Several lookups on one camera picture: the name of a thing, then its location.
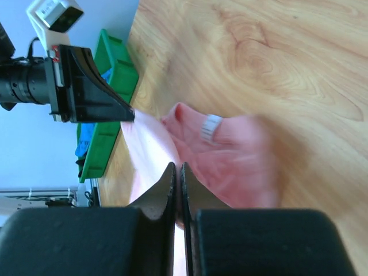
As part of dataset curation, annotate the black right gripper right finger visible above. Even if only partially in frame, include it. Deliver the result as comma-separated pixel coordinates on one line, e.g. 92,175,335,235
181,164,356,275

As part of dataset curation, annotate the pink t-shirt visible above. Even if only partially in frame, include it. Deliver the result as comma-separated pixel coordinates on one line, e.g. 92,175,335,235
120,102,281,276

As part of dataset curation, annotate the white shirt care label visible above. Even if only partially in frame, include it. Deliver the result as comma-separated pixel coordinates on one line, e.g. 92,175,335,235
201,114,223,144

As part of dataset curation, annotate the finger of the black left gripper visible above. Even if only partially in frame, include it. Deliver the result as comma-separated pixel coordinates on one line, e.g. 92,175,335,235
62,45,135,122

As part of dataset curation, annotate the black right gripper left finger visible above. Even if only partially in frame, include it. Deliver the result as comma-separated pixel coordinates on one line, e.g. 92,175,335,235
1,163,176,275

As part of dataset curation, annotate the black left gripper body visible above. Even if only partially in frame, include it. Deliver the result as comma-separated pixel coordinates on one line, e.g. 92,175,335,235
44,45,69,122

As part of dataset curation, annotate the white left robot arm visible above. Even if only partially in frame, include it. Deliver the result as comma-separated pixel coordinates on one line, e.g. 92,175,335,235
1,28,135,123

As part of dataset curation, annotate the blue t-shirt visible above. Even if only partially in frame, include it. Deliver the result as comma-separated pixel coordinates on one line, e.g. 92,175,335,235
74,68,113,159

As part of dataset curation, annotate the green plastic bin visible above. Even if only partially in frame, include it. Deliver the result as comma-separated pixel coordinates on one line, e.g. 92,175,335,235
75,29,139,183

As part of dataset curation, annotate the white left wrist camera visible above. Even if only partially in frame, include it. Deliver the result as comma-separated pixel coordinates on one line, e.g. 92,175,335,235
26,0,84,51

